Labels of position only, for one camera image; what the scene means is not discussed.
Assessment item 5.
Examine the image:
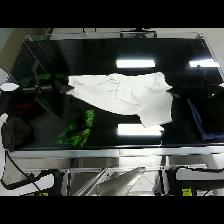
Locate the white shirt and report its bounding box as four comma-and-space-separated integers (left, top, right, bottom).
65, 71, 175, 129

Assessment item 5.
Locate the grey garment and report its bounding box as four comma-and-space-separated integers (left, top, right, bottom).
1, 115, 34, 152

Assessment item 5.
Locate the silver frame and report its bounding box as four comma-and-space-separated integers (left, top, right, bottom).
6, 145, 224, 196

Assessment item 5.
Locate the black cable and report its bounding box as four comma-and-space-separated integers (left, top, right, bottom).
0, 149, 56, 192
175, 165, 224, 174

